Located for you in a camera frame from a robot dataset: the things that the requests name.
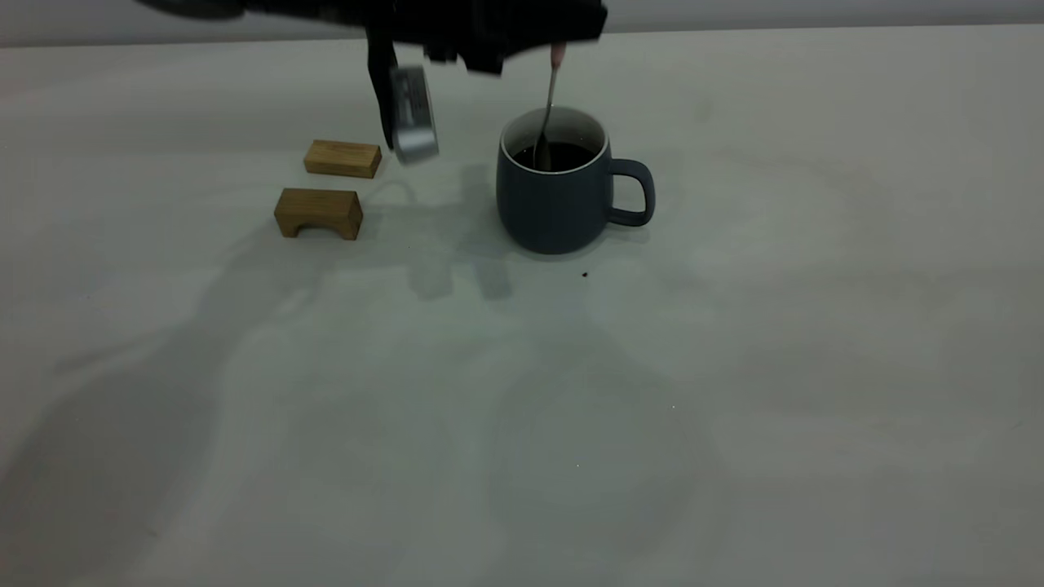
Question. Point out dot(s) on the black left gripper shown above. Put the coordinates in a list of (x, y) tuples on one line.
[(457, 28)]

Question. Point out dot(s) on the dark grey ceramic mug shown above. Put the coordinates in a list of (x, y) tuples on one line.
[(550, 208)]

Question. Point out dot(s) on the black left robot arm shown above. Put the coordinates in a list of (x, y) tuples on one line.
[(285, 10)]

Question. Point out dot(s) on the flat rectangular wooden block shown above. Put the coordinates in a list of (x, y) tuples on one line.
[(342, 159)]

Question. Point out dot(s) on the arched wooden block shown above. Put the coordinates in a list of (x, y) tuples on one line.
[(318, 208)]

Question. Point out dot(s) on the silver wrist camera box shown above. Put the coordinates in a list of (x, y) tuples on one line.
[(414, 114)]

